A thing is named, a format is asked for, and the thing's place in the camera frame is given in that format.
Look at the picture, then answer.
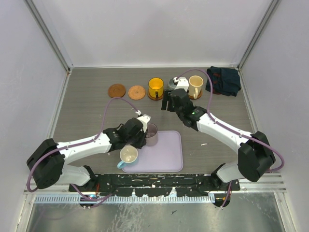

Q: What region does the grey ceramic mug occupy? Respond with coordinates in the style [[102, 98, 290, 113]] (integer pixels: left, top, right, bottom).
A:
[[168, 78, 178, 90]]

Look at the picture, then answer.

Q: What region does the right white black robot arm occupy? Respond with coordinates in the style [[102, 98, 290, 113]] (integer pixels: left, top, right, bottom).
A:
[[161, 89, 276, 190]]

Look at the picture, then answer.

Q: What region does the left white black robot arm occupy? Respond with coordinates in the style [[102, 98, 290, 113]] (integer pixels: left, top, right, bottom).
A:
[[27, 115, 151, 191]]

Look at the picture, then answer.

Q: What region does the purple glass cup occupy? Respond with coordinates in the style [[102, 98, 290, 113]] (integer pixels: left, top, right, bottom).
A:
[[145, 123, 158, 146]]

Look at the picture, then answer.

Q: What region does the woven rattan coaster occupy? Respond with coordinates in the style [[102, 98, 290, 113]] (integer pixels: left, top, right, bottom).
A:
[[128, 85, 146, 100]]

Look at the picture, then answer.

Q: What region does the dark blue folded cloth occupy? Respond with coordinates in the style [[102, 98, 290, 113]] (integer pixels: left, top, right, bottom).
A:
[[207, 66, 241, 97]]

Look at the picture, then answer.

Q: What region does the aluminium front rail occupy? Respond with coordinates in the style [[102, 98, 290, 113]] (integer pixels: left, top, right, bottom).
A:
[[24, 173, 286, 194]]

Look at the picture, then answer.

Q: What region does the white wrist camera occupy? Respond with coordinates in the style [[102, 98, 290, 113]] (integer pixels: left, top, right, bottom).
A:
[[135, 110, 151, 133], [173, 77, 189, 91]]

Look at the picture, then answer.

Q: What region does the cream yellow mug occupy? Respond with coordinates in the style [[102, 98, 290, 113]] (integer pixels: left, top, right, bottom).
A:
[[188, 75, 204, 98]]

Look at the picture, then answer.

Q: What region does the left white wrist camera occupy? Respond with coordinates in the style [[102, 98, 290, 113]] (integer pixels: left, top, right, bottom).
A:
[[135, 110, 151, 133]]

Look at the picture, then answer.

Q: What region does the white mug blue handle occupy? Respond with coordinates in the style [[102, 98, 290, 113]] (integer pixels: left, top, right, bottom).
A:
[[117, 145, 139, 169]]

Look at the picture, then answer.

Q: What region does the yellow glass mug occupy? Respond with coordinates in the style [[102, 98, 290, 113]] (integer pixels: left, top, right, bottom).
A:
[[148, 78, 164, 98]]

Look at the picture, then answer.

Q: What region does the lilac plastic tray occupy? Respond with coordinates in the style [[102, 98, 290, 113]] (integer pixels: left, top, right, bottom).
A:
[[122, 130, 183, 173]]

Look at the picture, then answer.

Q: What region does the slotted cable duct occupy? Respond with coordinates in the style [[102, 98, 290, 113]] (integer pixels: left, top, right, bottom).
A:
[[34, 194, 215, 203]]

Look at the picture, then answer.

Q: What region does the dark wooden coaster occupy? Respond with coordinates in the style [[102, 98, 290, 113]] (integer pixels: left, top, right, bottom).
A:
[[189, 90, 202, 100], [108, 84, 126, 98], [147, 92, 164, 101]]

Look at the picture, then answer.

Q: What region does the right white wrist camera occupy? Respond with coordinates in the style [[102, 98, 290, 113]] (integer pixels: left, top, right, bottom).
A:
[[173, 77, 189, 91]]

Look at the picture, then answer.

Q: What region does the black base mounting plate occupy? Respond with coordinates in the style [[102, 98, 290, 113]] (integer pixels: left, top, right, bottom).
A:
[[77, 174, 229, 197]]

